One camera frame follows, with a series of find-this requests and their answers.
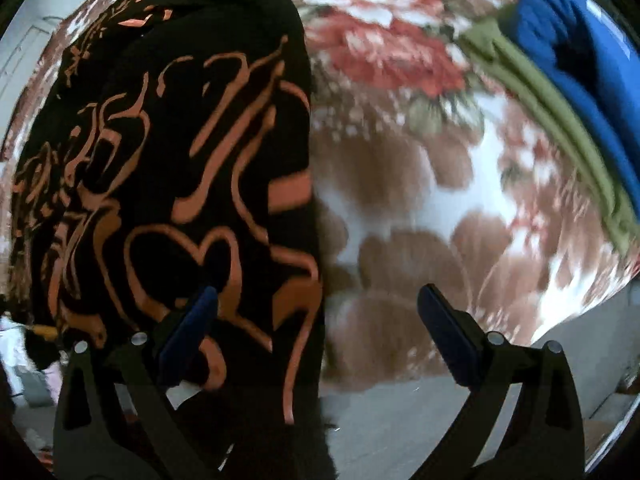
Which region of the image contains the black hoodie with orange print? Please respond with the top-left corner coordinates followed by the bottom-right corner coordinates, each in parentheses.
top-left (7, 0), bottom-right (341, 480)

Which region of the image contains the red floral blanket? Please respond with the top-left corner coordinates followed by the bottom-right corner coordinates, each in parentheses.
top-left (0, 0), bottom-right (640, 391)

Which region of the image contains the white bed headboard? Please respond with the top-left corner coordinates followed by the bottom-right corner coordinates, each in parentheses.
top-left (0, 20), bottom-right (61, 126)

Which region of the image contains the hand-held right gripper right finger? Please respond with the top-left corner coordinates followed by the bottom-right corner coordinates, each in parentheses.
top-left (417, 284), bottom-right (586, 480)

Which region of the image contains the folded blue garment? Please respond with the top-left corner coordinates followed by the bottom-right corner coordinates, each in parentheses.
top-left (512, 0), bottom-right (640, 206)

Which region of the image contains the folded green garment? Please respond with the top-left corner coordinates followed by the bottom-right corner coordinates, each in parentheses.
top-left (457, 15), bottom-right (640, 256)

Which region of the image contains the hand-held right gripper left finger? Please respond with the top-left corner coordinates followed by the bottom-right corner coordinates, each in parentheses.
top-left (52, 285), bottom-right (236, 480)

